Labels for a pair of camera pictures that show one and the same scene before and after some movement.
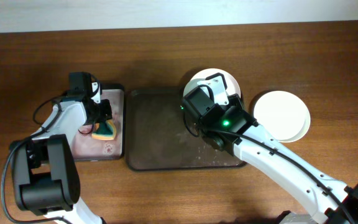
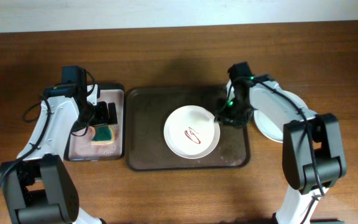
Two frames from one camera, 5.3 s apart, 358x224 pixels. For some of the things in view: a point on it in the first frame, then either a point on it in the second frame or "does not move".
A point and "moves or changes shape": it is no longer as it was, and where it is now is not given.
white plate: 233,86 to 191,132
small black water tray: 86,148 does not move
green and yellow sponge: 104,130 moves or changes shape
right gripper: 235,101 to 227,120
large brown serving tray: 156,137 does not move
